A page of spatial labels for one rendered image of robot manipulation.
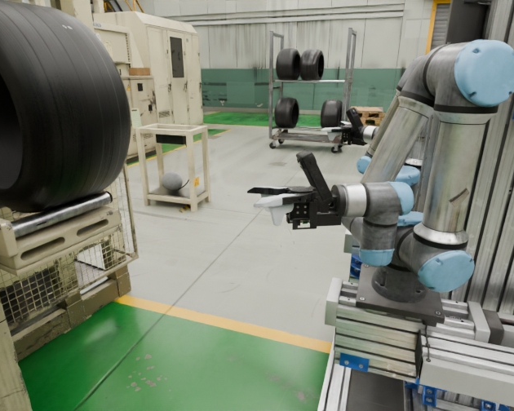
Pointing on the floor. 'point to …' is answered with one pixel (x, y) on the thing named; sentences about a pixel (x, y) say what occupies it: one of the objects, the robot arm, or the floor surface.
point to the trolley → (290, 117)
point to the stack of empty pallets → (371, 117)
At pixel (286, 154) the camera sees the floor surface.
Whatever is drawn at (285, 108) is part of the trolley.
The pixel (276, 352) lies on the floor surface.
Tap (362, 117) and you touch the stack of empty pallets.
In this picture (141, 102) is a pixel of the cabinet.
